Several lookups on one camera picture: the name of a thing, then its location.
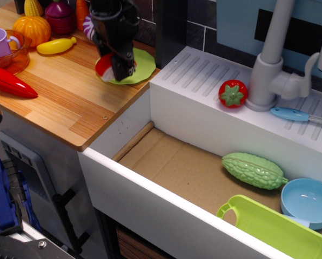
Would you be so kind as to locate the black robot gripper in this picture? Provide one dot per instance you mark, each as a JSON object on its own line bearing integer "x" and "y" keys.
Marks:
{"x": 116, "y": 24}

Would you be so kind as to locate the light green plastic plate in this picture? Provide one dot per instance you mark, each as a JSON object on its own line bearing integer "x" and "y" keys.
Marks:
{"x": 145, "y": 67}

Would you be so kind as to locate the purple striped toy eggplant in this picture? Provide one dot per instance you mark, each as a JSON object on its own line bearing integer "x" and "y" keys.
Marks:
{"x": 88, "y": 27}

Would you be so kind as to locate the yellow toy banana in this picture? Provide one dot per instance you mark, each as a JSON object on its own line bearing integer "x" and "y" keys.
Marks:
{"x": 56, "y": 46}

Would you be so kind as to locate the orange toy carrot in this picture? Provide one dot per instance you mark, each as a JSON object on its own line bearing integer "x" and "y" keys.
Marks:
{"x": 82, "y": 11}

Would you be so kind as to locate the magenta toy onion pot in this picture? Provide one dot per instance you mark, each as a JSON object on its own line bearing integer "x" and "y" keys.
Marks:
{"x": 61, "y": 17}

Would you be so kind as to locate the white toy sink unit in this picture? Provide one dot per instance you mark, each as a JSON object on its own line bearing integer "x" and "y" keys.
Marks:
{"x": 182, "y": 101}

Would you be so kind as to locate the orange toy pumpkin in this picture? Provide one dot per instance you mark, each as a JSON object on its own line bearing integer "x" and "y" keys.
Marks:
{"x": 35, "y": 28}

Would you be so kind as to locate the yellow toy corn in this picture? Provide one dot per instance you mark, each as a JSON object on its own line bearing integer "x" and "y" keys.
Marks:
{"x": 33, "y": 8}

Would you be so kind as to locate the orange transparent bowl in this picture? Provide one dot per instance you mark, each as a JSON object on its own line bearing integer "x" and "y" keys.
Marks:
{"x": 19, "y": 59}

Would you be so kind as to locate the red toy chili pepper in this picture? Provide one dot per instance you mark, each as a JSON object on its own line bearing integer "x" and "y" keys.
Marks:
{"x": 12, "y": 84}

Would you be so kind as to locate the red toy tomato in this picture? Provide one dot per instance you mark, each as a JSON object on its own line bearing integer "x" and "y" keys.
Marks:
{"x": 233, "y": 93}

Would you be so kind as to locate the light blue back panel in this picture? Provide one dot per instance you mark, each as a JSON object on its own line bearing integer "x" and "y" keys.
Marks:
{"x": 243, "y": 25}

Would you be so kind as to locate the brown cardboard sheet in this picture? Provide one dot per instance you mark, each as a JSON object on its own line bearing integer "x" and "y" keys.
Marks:
{"x": 188, "y": 171}

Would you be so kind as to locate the grey toy faucet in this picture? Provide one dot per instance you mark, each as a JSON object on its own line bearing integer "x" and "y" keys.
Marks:
{"x": 268, "y": 80}

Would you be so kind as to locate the blue clamp tool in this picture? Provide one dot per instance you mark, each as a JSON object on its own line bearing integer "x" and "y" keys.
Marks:
{"x": 15, "y": 200}

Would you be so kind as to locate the green toy bitter gourd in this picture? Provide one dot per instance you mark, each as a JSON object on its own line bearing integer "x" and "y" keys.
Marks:
{"x": 254, "y": 170}

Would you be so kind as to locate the light blue bowl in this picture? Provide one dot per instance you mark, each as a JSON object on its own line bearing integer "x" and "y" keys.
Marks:
{"x": 302, "y": 199}

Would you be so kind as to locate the lime green tray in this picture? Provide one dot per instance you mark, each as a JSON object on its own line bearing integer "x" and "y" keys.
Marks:
{"x": 273, "y": 228}

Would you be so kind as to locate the black oven door handle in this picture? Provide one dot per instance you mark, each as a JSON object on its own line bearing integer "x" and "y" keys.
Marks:
{"x": 60, "y": 202}

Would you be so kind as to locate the blue handled utensil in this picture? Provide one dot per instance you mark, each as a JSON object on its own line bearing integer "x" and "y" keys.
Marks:
{"x": 294, "y": 115}

